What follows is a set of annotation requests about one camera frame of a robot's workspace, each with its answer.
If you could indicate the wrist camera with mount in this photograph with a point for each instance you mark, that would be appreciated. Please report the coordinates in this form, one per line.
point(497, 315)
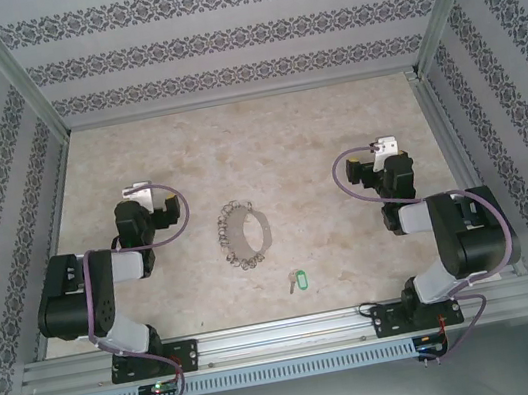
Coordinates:
point(385, 152)
point(141, 192)

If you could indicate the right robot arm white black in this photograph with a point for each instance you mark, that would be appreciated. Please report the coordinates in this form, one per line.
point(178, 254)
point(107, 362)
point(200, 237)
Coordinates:
point(484, 241)

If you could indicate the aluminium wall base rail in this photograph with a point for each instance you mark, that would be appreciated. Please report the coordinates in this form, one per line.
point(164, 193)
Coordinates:
point(242, 97)

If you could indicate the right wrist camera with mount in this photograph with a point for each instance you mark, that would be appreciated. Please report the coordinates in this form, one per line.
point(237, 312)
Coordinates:
point(385, 152)

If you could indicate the silver key with green tag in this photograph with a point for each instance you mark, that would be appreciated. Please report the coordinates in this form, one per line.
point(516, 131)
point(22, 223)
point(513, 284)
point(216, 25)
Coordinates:
point(301, 281)

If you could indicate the aluminium mounting rail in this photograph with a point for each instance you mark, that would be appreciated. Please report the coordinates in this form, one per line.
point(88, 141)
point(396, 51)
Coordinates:
point(287, 338)

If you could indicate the aluminium side rail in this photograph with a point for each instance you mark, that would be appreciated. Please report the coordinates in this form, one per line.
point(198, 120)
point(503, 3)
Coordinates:
point(442, 127)
point(51, 243)

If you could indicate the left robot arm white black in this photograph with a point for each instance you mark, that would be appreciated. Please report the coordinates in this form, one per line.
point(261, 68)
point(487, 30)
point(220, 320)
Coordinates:
point(63, 302)

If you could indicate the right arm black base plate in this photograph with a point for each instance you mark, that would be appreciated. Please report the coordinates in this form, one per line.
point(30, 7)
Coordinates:
point(386, 321)

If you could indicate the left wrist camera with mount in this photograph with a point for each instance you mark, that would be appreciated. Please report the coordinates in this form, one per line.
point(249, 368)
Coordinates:
point(141, 192)

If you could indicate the metal band with key rings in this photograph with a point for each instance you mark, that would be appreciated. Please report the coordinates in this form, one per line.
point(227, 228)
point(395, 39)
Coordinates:
point(263, 228)

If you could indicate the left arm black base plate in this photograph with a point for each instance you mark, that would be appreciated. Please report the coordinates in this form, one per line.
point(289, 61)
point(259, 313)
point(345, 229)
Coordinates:
point(186, 355)

